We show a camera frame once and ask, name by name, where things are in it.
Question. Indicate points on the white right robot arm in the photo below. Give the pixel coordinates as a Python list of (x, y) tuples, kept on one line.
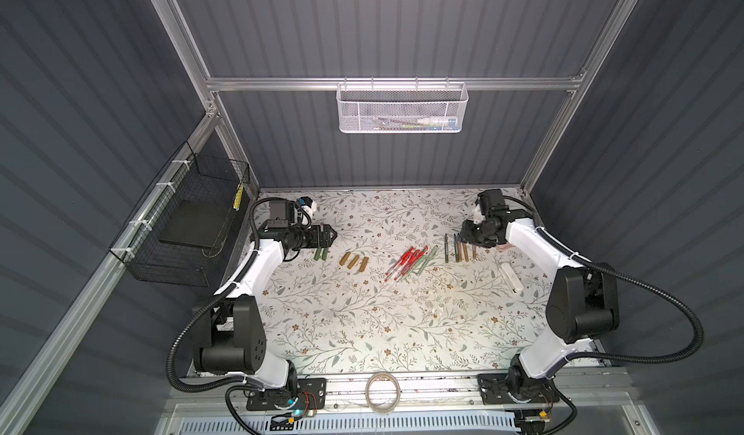
[(583, 301)]

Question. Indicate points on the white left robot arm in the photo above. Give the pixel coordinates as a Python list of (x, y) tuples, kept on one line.
[(230, 339)]

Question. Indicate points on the white vent grille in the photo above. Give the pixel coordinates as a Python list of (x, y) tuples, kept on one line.
[(445, 422)]

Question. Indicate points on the light green pen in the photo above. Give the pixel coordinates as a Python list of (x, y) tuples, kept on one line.
[(422, 262)]

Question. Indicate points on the white wire mesh basket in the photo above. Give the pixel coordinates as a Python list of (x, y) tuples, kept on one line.
[(358, 103)]

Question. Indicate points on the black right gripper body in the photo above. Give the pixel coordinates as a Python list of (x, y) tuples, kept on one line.
[(476, 231)]

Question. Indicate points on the pens in white basket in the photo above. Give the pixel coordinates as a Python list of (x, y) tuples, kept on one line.
[(438, 124)]

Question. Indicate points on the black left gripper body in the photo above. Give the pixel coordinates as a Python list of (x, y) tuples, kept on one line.
[(317, 237)]

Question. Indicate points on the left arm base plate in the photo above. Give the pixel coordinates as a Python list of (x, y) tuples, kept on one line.
[(304, 393)]

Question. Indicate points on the dark green pen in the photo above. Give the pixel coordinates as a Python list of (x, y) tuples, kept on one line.
[(446, 249), (456, 249)]

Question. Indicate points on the yellow marker in basket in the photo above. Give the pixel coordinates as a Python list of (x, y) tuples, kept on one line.
[(238, 197)]

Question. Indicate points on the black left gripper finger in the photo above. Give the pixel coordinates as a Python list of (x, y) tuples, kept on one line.
[(327, 232), (323, 243)]

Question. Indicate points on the black foam pad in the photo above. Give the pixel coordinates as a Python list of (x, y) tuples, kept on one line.
[(196, 224)]

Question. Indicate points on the black wire basket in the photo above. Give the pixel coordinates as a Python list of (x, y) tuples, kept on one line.
[(196, 176)]

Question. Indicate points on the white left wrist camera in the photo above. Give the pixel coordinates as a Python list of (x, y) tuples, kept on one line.
[(308, 205)]

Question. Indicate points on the pink glasses case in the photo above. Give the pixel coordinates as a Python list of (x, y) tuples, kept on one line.
[(504, 249)]

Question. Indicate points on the white plastic stick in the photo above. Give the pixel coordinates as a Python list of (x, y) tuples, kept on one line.
[(511, 278)]

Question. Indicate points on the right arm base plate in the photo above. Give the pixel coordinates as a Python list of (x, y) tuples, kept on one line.
[(500, 389)]

